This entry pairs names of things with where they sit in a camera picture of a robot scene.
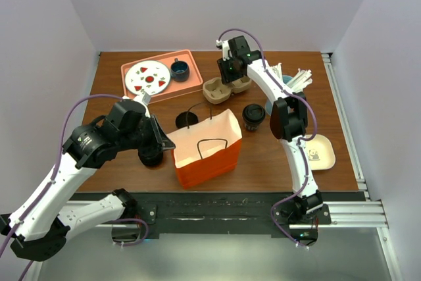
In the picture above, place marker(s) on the light blue straw holder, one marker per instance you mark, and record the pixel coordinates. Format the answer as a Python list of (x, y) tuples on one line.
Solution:
[(268, 104)]

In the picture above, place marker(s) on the white wrapped straws bundle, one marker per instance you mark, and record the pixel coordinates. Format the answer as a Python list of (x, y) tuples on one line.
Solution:
[(300, 81)]

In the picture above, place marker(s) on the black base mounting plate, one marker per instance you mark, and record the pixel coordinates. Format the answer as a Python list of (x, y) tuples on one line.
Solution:
[(251, 213)]

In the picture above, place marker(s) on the white panda dish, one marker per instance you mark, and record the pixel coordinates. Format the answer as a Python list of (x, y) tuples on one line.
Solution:
[(320, 153)]

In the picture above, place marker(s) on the aluminium frame rail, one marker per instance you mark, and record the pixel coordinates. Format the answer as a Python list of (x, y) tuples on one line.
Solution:
[(361, 181)]

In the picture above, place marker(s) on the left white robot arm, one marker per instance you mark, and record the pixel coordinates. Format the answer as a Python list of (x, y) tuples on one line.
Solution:
[(40, 228)]

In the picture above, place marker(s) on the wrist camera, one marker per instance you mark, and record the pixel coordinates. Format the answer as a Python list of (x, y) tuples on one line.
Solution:
[(144, 99), (224, 47)]

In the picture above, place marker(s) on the white plate with strawberry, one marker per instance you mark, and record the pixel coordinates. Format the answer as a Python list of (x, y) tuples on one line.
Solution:
[(151, 77)]

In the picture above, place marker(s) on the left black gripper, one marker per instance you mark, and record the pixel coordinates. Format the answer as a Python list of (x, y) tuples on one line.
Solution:
[(159, 136)]

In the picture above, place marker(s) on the dark blue ceramic cup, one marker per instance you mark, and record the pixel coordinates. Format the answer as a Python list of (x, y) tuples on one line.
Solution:
[(179, 70)]

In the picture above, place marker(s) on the dark coffee cup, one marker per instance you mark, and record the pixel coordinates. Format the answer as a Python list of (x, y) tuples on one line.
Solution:
[(252, 125), (185, 119)]

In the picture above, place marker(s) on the black cup lid on table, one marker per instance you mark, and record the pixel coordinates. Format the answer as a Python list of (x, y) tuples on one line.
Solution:
[(151, 159)]

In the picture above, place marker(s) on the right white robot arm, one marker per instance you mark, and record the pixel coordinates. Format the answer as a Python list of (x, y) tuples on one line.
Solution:
[(288, 119)]

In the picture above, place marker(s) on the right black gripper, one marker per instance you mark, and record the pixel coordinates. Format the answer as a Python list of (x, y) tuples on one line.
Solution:
[(227, 77)]

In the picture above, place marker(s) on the pink plastic tray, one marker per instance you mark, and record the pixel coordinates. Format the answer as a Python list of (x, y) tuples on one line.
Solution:
[(174, 89)]

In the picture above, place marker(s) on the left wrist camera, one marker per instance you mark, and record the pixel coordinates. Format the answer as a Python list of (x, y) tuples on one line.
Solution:
[(144, 99)]

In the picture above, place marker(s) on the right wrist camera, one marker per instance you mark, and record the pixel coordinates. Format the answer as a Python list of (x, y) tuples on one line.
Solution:
[(224, 47)]

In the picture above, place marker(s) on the black cup lid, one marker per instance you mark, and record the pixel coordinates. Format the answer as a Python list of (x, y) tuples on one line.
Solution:
[(151, 159), (253, 113)]

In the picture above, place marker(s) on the cardboard cup carrier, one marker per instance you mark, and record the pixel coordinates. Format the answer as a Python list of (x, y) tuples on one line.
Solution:
[(216, 92)]

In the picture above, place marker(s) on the orange paper bag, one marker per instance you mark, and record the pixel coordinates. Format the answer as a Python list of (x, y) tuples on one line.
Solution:
[(207, 149)]

